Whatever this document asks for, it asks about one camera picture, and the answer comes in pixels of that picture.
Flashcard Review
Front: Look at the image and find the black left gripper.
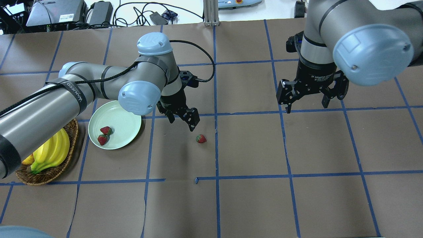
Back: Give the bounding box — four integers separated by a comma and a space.
157, 70, 200, 132

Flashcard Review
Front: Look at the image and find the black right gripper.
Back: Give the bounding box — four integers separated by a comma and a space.
276, 59, 349, 114

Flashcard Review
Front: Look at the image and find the red strawberry green top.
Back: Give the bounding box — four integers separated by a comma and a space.
100, 126, 113, 136

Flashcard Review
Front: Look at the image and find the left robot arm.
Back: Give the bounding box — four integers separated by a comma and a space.
0, 32, 200, 179

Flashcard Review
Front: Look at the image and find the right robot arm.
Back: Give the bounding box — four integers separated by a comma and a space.
276, 0, 423, 113

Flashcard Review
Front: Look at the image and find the light green plate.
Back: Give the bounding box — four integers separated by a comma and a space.
88, 100, 142, 150

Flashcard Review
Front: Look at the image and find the black power adapter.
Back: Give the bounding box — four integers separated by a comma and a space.
149, 12, 168, 25

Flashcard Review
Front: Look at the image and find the black power brick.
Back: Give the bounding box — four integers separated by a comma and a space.
86, 1, 113, 25

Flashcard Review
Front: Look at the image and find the yellow banana bunch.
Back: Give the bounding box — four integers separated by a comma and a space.
21, 128, 70, 174

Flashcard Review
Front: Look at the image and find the woven wicker basket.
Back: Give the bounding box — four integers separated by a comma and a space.
15, 118, 79, 186

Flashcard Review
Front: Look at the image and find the black computer box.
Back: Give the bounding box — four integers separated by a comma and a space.
26, 0, 87, 27

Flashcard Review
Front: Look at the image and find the aluminium frame post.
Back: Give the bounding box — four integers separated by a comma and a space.
203, 0, 220, 27

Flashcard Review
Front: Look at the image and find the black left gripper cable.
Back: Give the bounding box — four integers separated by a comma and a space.
0, 40, 216, 117

